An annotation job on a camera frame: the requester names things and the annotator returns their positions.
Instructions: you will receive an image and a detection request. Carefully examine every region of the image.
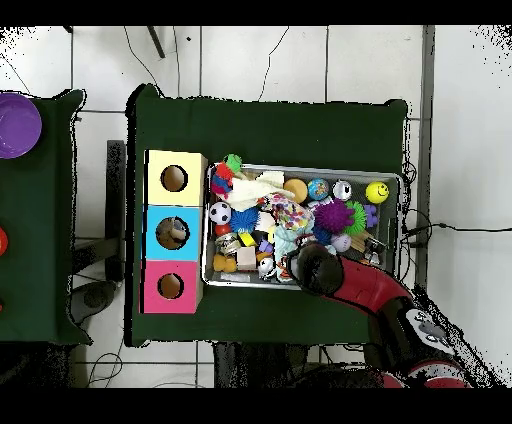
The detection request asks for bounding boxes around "dark green table cloth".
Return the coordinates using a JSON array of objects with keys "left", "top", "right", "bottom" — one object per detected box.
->
[
  {"left": 123, "top": 83, "right": 409, "bottom": 348},
  {"left": 0, "top": 88, "right": 93, "bottom": 346}
]

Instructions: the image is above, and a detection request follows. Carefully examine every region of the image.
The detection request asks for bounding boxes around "black power cable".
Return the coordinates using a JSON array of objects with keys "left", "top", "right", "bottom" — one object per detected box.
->
[{"left": 403, "top": 221, "right": 512, "bottom": 238}]

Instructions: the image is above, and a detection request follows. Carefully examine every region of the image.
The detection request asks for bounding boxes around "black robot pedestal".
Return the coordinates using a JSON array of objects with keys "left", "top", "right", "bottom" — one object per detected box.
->
[{"left": 213, "top": 341, "right": 309, "bottom": 389}]

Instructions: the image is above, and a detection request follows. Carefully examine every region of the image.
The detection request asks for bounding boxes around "small soccer ball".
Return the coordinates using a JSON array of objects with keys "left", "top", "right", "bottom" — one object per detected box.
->
[{"left": 208, "top": 201, "right": 233, "bottom": 225}]

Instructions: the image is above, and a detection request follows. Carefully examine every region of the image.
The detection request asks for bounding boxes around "blue globe ball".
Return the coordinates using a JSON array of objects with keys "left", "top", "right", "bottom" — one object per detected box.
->
[{"left": 306, "top": 177, "right": 331, "bottom": 201}]

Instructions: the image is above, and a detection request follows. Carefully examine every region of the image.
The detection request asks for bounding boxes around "large blue spiky ball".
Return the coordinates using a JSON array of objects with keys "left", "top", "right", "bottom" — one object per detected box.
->
[{"left": 229, "top": 206, "right": 260, "bottom": 234}]

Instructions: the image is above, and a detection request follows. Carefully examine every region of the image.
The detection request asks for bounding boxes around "plain wooden cube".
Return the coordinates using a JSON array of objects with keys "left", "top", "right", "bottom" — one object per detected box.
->
[{"left": 255, "top": 211, "right": 277, "bottom": 233}]

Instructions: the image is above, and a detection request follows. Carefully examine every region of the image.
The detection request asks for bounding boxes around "purple bowl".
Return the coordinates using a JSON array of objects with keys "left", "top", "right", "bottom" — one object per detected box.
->
[{"left": 0, "top": 92, "right": 43, "bottom": 160}]

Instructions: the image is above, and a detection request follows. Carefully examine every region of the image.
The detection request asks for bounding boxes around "colourful polka dot cloth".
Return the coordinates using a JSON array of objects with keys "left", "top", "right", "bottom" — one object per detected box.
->
[{"left": 263, "top": 193, "right": 316, "bottom": 232}]

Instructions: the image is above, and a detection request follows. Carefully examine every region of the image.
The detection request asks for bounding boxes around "purple spiky toy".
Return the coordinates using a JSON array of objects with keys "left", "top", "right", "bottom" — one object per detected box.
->
[{"left": 313, "top": 198, "right": 356, "bottom": 235}]

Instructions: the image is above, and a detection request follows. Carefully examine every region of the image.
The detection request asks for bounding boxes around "shallow clear mesh bin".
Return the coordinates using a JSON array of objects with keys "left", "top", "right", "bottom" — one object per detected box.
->
[{"left": 201, "top": 161, "right": 403, "bottom": 296}]

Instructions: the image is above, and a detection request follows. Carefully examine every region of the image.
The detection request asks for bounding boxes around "cream waffle cloth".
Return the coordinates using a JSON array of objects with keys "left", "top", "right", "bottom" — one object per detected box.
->
[{"left": 229, "top": 170, "right": 296, "bottom": 213}]

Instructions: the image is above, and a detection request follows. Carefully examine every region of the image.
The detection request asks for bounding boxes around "mint green waffle cloth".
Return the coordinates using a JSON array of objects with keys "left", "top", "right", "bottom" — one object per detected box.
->
[{"left": 273, "top": 223, "right": 337, "bottom": 284}]

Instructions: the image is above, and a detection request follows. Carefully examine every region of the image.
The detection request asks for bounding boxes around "dark grey rod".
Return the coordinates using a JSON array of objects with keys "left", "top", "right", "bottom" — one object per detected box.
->
[{"left": 146, "top": 26, "right": 167, "bottom": 60}]

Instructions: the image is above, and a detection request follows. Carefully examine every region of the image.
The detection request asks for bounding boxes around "yellow smiley ball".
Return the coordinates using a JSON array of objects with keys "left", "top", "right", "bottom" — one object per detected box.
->
[{"left": 364, "top": 181, "right": 390, "bottom": 204}]

